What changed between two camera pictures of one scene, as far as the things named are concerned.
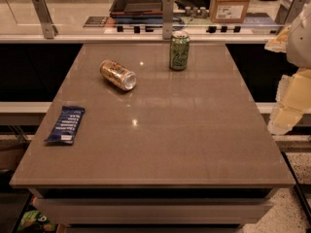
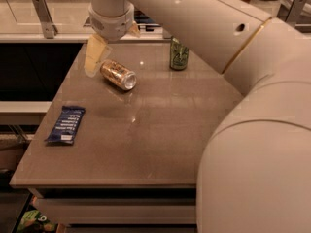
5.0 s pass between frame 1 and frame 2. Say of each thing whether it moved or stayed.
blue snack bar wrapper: stayed
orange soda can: stayed
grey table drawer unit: stayed
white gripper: moved
